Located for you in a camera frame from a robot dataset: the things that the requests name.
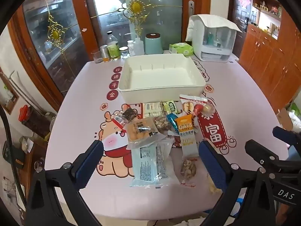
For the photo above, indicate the white pill bottle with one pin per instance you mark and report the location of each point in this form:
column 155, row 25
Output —
column 130, row 48

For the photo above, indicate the green tissue pack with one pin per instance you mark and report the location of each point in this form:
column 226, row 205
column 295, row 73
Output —
column 181, row 48

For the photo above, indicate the silver tin can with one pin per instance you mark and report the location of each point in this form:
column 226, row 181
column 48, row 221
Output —
column 105, row 54

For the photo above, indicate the white plastic bottle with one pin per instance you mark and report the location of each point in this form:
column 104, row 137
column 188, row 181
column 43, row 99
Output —
column 139, row 47

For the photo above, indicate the blue and white wrapper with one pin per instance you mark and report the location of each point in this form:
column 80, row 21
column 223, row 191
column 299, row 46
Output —
column 172, row 120

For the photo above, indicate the dark entrance door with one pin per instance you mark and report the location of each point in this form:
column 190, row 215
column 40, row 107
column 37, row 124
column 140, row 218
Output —
column 237, row 16

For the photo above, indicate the glass bottle with green label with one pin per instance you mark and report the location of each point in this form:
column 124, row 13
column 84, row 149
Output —
column 113, row 49

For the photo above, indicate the light blue clear packet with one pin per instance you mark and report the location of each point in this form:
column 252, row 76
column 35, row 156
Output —
column 148, row 167

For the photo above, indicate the small glass jar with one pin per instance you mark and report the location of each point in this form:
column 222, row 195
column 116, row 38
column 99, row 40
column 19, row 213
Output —
column 124, row 53

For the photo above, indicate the red door decoration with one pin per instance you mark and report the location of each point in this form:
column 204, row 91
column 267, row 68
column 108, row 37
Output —
column 244, row 0

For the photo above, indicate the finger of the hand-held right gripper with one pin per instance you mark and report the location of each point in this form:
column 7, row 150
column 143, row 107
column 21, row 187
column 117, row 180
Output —
column 258, row 151
column 283, row 134

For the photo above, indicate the orange oat bar packet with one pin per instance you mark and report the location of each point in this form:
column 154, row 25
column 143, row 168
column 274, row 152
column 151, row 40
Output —
column 187, row 134

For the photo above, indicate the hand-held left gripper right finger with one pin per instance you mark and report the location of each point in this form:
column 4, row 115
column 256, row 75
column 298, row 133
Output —
column 211, row 162

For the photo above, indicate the small glass cup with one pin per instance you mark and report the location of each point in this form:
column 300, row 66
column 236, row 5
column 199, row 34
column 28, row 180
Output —
column 96, row 57

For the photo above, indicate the pale jelly cup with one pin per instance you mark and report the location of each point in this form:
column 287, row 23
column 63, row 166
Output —
column 208, row 109

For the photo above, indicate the pale yellow snack packet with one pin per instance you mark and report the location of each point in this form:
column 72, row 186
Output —
column 212, row 189

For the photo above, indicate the clear nut bar packet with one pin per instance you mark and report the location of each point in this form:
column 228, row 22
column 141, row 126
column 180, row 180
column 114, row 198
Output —
column 188, row 169

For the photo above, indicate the cardboard box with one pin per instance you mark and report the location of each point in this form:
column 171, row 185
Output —
column 283, row 120

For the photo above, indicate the clear packet with dark snack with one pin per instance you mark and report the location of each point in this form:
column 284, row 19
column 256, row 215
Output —
column 128, row 116

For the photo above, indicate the wooden cabinet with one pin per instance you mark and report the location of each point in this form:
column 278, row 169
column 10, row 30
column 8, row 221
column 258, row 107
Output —
column 265, row 58

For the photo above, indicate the white cloth cover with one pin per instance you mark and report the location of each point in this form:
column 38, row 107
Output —
column 211, row 21

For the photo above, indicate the clear nut cluster packet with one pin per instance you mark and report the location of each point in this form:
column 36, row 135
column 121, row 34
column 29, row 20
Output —
column 162, row 123

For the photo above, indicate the small gold door ornament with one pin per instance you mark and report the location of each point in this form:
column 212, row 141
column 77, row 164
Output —
column 55, row 33

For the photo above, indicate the white red-edged snack packet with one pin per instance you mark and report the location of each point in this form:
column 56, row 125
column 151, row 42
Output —
column 151, row 108

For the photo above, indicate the green snack packet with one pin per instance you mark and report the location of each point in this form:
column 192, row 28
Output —
column 170, row 106

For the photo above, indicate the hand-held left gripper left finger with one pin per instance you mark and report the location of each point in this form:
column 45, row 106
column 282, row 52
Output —
column 90, row 157

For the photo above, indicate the mint green canister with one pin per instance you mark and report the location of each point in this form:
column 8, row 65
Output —
column 153, row 44

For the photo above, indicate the white plastic bin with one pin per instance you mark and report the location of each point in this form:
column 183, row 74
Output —
column 164, row 91

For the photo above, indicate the wooden wall niche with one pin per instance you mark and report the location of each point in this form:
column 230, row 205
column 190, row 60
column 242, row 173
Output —
column 10, row 103

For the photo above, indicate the apple print snack packet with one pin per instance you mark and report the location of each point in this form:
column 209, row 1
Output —
column 188, row 104

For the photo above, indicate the red candy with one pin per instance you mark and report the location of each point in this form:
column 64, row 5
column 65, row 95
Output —
column 198, row 109

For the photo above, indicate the wooden framed glass door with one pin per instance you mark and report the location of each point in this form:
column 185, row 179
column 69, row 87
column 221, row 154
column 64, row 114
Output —
column 164, row 23
column 58, row 75

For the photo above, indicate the clear bread packet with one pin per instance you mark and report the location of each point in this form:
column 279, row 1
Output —
column 138, row 131

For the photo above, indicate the brown red snack wrapper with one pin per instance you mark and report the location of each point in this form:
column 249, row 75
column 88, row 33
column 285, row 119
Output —
column 176, row 143

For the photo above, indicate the large gold door ornament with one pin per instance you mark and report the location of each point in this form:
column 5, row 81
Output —
column 135, row 6

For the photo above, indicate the red lid jar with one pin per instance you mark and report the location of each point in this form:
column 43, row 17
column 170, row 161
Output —
column 25, row 113

